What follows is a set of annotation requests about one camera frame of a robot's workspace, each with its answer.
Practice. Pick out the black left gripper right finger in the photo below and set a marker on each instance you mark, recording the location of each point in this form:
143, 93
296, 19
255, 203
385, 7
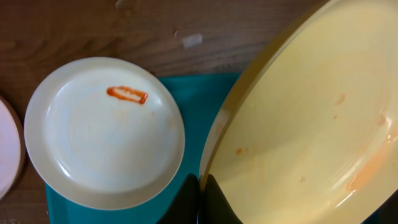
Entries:
214, 207

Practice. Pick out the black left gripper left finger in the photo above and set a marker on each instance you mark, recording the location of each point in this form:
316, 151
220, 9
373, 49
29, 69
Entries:
184, 207

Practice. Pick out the yellow plate with ketchup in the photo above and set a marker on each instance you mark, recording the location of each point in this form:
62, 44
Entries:
308, 133

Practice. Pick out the white plate with ketchup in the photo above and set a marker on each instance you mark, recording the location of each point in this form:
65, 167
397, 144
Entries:
12, 147

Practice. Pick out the teal plastic tray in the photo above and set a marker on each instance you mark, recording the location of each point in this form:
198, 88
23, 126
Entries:
199, 97

